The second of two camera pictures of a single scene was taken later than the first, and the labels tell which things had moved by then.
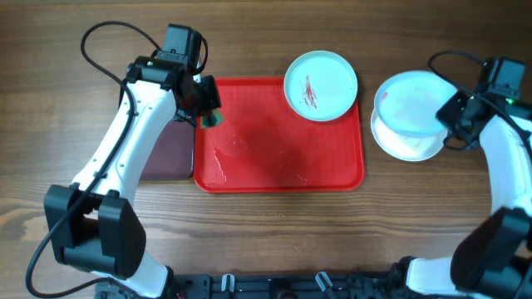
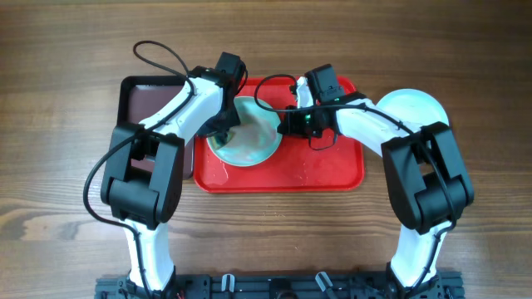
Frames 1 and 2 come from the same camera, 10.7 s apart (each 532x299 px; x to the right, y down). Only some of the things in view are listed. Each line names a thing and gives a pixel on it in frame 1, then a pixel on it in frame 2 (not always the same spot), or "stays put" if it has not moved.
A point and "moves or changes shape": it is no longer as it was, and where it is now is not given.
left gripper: [214, 100] → [209, 128]
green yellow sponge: [214, 120] moves or changes shape
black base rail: [272, 285] stays put
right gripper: [448, 112] → [294, 125]
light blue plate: [408, 102] moves or changes shape
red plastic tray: [263, 144] stays put
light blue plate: [320, 85] → [257, 139]
